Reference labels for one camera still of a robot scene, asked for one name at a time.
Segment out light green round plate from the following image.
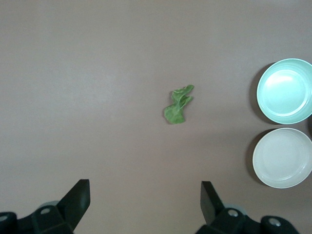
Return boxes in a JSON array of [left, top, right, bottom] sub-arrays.
[[256, 58, 312, 124]]

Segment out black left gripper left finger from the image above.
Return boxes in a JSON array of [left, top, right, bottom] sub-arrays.
[[31, 179, 91, 234]]

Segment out green lettuce leaf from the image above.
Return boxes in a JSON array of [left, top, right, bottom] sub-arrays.
[[163, 84, 195, 125]]

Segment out brown table cover mat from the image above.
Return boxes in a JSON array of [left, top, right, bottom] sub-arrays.
[[0, 0, 312, 234]]

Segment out beige round plate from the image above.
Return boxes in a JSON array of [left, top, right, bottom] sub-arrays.
[[252, 127, 312, 189]]

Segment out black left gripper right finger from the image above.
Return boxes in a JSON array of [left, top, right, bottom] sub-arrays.
[[195, 180, 263, 234]]

